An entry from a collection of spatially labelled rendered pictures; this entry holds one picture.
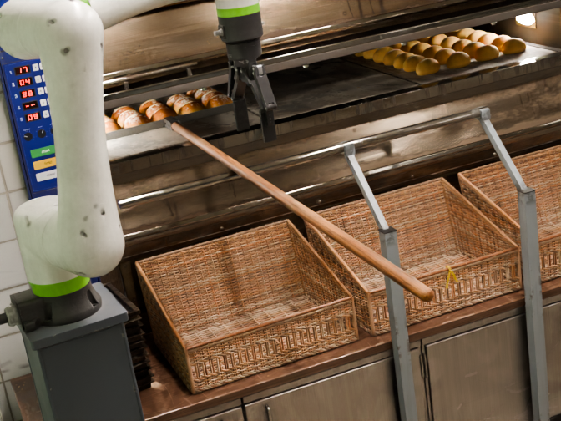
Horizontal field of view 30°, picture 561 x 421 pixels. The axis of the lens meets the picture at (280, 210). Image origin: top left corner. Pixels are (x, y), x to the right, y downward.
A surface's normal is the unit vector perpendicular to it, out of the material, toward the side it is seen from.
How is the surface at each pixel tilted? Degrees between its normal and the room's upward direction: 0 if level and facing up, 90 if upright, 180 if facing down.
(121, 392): 90
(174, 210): 70
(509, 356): 90
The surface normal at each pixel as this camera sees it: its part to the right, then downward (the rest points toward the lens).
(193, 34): 0.29, -0.06
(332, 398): 0.37, 0.26
